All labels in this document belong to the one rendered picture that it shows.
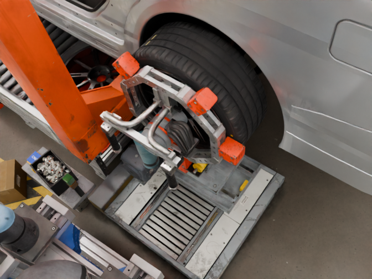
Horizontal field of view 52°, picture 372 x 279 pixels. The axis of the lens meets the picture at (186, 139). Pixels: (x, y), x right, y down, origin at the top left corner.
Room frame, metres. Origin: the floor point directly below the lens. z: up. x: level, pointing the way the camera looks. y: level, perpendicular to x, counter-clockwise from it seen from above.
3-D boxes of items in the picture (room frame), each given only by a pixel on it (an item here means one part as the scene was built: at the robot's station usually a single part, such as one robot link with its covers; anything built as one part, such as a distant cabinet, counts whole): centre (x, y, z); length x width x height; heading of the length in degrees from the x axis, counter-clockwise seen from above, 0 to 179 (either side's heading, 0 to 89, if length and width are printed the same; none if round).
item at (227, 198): (1.08, -0.12, 0.13); 0.50 x 0.36 x 0.10; 44
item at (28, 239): (0.60, 0.74, 0.87); 0.15 x 0.15 x 0.10
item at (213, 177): (1.12, -0.08, 0.32); 0.40 x 0.30 x 0.28; 44
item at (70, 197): (1.06, 0.74, 0.44); 0.43 x 0.17 x 0.03; 44
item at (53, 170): (1.05, 0.73, 0.51); 0.20 x 0.14 x 0.13; 36
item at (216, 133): (1.01, 0.04, 0.85); 0.54 x 0.07 x 0.54; 44
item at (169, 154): (0.85, 0.06, 1.03); 0.19 x 0.18 x 0.11; 134
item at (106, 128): (0.99, 0.31, 0.93); 0.09 x 0.05 x 0.05; 134
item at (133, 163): (1.21, 0.20, 0.26); 0.42 x 0.18 x 0.35; 134
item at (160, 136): (0.96, 0.09, 0.85); 0.21 x 0.14 x 0.14; 134
